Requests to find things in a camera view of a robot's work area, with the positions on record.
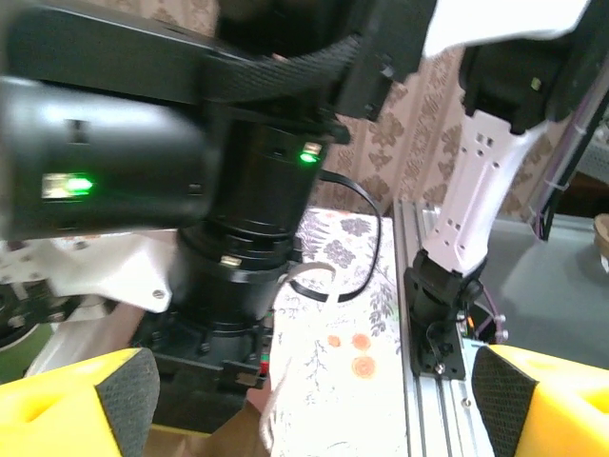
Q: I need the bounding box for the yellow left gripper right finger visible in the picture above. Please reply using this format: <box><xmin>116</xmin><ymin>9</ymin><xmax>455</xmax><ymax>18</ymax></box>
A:
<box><xmin>470</xmin><ymin>343</ymin><xmax>609</xmax><ymax>457</ymax></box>

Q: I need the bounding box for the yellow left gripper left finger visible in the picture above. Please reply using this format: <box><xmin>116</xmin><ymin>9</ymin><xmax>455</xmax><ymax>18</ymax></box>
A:
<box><xmin>0</xmin><ymin>346</ymin><xmax>162</xmax><ymax>457</ymax></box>

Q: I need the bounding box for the grey metal panel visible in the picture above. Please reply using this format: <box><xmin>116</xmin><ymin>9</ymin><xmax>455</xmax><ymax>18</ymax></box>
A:
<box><xmin>489</xmin><ymin>211</ymin><xmax>609</xmax><ymax>363</ymax></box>

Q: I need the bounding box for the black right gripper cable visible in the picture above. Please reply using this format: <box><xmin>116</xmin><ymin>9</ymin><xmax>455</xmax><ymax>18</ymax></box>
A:
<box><xmin>287</xmin><ymin>169</ymin><xmax>383</xmax><ymax>306</ymax></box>

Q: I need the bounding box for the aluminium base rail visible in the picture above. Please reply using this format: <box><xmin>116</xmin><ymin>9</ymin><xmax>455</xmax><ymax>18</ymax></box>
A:
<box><xmin>392</xmin><ymin>197</ymin><xmax>508</xmax><ymax>457</ymax></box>

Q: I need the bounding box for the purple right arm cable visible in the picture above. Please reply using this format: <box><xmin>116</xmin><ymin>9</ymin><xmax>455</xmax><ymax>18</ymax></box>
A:
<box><xmin>475</xmin><ymin>70</ymin><xmax>609</xmax><ymax>347</ymax></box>

